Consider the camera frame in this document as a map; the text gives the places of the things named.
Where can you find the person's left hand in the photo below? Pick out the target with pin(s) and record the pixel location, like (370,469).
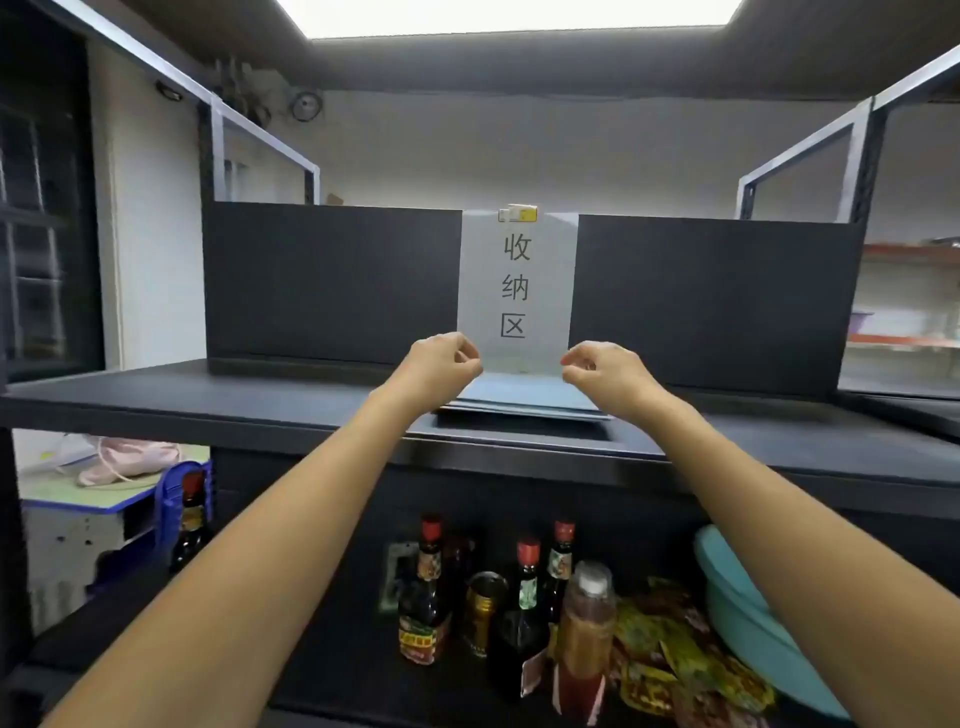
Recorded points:
(438,372)

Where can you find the person's right hand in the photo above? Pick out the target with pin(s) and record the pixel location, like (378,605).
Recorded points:
(615,383)

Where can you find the stack of blue paper bags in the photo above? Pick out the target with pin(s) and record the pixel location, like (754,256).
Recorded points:
(518,393)

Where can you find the black metal shelf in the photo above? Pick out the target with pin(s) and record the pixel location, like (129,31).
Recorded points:
(225,402)

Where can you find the person's right forearm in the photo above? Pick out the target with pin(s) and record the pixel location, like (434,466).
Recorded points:
(810,570)

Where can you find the person's left forearm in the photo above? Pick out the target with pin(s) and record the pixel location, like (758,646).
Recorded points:
(255,585)

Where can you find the white paper sign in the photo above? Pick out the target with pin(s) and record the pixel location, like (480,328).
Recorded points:
(480,338)

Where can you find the yellow clip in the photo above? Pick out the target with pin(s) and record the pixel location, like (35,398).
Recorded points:
(518,213)

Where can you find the dark sauce bottle red cap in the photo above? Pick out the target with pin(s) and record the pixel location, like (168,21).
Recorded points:
(425,600)
(189,525)
(561,563)
(522,630)

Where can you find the brown metal can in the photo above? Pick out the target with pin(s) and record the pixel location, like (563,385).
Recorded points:
(483,612)

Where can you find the brown sauce bottle grey cap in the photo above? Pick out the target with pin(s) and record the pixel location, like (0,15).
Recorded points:
(585,645)

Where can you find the teal plastic basin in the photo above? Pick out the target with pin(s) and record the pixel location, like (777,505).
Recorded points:
(750,615)

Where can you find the pile of snack packets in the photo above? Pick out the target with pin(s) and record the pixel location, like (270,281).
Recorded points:
(683,660)

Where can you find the blue plastic chair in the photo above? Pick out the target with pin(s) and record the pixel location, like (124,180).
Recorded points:
(150,525)

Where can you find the ceiling light panel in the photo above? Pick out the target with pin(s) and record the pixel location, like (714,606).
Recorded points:
(510,15)

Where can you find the green topped desk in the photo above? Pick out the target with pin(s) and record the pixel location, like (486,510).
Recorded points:
(68,492)

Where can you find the dark glass window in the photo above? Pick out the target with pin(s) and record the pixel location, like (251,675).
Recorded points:
(45,195)

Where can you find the round wall gauge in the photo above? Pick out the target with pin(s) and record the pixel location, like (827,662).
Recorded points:
(306,107)

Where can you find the grey metal frame rail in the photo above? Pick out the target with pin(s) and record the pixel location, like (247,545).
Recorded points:
(219,150)
(858,158)

